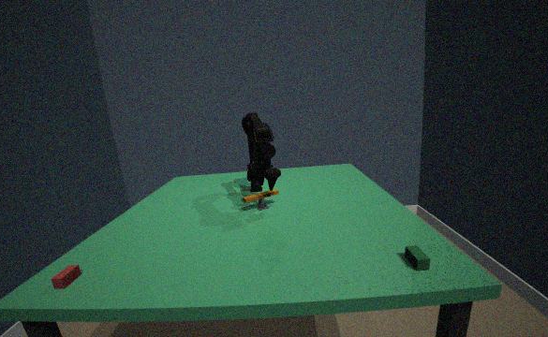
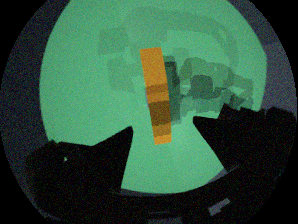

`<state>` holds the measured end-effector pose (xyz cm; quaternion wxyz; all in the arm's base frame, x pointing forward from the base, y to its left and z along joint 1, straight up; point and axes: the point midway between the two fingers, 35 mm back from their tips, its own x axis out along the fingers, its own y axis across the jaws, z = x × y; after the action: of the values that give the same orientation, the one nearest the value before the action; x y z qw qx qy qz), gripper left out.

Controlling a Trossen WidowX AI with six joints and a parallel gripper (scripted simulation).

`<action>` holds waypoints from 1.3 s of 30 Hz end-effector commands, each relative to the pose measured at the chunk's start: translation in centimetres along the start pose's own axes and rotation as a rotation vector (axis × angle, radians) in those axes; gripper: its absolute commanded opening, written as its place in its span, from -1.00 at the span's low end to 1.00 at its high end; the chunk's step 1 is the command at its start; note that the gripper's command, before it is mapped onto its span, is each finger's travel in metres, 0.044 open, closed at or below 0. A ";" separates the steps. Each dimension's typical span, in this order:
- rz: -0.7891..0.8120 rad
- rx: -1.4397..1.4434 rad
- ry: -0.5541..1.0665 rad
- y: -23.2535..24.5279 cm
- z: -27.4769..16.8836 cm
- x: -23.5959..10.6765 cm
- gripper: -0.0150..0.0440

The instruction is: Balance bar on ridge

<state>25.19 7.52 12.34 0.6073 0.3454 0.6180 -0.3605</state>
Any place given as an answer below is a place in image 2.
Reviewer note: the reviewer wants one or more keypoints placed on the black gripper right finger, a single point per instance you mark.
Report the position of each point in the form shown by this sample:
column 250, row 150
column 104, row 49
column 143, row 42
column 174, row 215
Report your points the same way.
column 227, row 138

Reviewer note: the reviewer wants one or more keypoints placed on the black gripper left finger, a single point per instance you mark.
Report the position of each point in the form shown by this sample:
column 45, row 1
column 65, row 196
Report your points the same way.
column 106, row 160

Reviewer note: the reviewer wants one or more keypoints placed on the orange bar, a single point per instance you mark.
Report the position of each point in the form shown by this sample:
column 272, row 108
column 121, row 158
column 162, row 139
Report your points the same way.
column 157, row 94

